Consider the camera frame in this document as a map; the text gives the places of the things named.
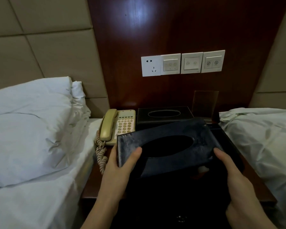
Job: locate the person's right hand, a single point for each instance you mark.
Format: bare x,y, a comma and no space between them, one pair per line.
240,190

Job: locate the person's left hand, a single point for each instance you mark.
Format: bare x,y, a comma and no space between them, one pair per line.
113,178

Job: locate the person's right thumb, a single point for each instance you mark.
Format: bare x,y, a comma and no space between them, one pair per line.
222,159

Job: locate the person's left thumb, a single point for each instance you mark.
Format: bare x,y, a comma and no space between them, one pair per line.
133,157

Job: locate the dusty black tissue box cover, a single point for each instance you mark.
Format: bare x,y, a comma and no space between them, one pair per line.
176,131

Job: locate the person's right forearm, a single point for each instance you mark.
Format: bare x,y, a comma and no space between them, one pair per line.
249,219

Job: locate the person's left forearm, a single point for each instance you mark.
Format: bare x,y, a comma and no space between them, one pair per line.
101,213

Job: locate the white tissue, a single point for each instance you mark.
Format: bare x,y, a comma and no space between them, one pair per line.
204,169

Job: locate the beige telephone base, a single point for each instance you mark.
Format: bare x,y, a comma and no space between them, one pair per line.
125,126

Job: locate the beige telephone handset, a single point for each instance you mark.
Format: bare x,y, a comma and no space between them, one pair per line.
107,126

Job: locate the black tissue box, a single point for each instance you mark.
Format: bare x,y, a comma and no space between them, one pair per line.
143,115

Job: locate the white duvet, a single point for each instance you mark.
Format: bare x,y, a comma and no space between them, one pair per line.
267,145

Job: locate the dark wooden nightstand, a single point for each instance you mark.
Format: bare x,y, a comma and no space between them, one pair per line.
157,202

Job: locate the clear acrylic sign holder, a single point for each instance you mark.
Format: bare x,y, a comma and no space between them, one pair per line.
205,104

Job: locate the small white pillow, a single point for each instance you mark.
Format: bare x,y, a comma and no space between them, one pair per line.
78,89

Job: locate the white bed sheet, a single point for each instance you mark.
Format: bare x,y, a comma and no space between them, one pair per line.
38,202

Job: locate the beige padded headboard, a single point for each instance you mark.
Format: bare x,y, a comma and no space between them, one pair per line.
50,45
278,69

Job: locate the large white pillow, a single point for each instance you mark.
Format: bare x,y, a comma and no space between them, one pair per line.
26,126

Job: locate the white wall power socket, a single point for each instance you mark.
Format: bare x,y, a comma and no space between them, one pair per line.
151,66

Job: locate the white switch panel with icons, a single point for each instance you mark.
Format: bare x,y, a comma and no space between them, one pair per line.
213,61

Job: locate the white triple switch panel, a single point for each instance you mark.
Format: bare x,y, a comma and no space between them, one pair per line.
170,64

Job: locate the white double switch panel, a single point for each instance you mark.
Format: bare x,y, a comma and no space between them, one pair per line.
191,63

